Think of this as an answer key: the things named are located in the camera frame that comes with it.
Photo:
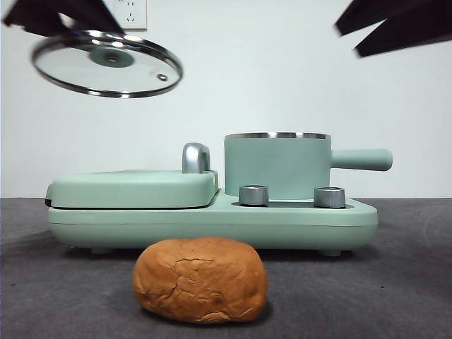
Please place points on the brown potato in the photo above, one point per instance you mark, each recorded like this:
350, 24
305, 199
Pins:
197, 279

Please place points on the silver control knob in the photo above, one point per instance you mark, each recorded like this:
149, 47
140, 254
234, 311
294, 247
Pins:
252, 195
328, 197

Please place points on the mint green breakfast machine base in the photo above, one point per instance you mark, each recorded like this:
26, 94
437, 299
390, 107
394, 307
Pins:
212, 226

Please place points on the glass lid with green knob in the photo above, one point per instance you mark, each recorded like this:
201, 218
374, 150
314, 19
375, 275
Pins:
109, 58

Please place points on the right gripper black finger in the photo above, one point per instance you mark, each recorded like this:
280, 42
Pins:
381, 14
406, 33

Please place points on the mint green hinged griddle lid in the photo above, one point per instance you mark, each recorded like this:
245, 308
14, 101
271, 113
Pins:
130, 187

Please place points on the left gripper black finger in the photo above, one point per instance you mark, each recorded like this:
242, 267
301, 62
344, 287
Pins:
31, 17
93, 16

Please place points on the white wall socket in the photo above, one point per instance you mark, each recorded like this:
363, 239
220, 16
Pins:
136, 14

